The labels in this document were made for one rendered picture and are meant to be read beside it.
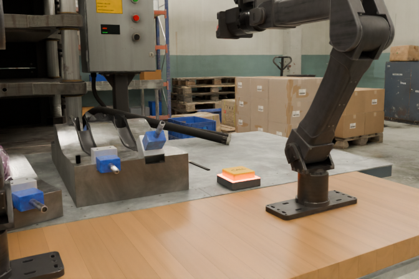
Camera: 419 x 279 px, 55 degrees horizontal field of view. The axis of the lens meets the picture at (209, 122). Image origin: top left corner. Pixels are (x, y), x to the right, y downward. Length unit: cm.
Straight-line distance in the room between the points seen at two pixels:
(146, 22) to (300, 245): 133
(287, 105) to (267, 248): 405
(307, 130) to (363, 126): 489
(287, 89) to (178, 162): 381
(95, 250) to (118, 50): 119
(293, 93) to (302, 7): 389
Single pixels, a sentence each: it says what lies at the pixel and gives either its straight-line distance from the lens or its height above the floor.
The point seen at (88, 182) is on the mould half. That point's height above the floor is 85.
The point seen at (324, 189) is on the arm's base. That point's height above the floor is 84.
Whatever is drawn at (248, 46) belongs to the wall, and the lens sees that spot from 868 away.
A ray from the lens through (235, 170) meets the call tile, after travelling 100.
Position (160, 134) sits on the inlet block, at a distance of 90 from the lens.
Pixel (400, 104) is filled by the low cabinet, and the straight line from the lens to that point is 808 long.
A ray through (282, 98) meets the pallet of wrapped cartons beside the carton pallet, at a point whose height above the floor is 70.
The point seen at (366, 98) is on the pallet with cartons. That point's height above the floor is 64.
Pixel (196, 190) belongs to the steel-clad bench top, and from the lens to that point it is 97.
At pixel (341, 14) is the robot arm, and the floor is 118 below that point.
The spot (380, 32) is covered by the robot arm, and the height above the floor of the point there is 115.
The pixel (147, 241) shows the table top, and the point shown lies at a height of 80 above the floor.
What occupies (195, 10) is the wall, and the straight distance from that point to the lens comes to 824.
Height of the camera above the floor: 109
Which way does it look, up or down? 8 degrees down
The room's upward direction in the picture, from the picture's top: 1 degrees counter-clockwise
